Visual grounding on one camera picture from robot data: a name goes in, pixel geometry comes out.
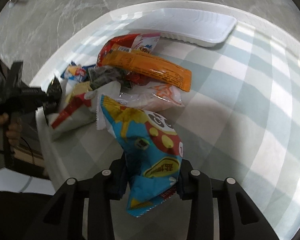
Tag black snack bag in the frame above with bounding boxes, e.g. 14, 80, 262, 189
43, 76, 63, 125

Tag blue yellow snack packet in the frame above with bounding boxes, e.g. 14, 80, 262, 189
61, 61, 96, 82

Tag blue panda snack bag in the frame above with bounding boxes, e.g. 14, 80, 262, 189
97, 95, 183, 217

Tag orange snack bar wrapper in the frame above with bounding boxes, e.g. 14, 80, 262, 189
102, 49, 192, 92

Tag red Mylikes candy bag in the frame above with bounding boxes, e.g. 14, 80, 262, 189
96, 34, 149, 86

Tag person's left hand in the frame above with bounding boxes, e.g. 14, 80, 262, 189
0, 114, 22, 147

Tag white red striped snack bag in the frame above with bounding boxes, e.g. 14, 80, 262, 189
48, 81, 97, 141

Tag grey crumpled snack packet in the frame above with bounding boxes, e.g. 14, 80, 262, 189
88, 66, 133, 90

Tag checkered green white tablecloth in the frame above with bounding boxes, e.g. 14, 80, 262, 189
31, 7, 300, 239

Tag clear white orange snack bag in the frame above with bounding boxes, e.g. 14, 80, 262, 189
84, 81, 184, 112

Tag white red snack packet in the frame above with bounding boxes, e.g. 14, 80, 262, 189
131, 33, 161, 54

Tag white plastic tray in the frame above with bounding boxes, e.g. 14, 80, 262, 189
123, 8, 237, 48

